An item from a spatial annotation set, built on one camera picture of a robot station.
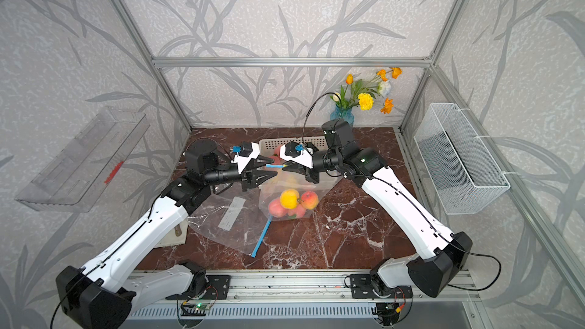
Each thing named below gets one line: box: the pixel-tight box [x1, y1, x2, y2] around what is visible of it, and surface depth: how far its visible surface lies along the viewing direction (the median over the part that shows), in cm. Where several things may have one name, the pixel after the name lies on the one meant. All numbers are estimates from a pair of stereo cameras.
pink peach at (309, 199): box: [300, 191, 320, 210], surface depth 84 cm
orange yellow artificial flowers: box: [329, 67, 403, 115], surface depth 103 cm
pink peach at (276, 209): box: [268, 197, 286, 218], surface depth 84 cm
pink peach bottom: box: [284, 203, 307, 219], surface depth 86 cm
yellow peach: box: [279, 188, 300, 210], surface depth 82 cm
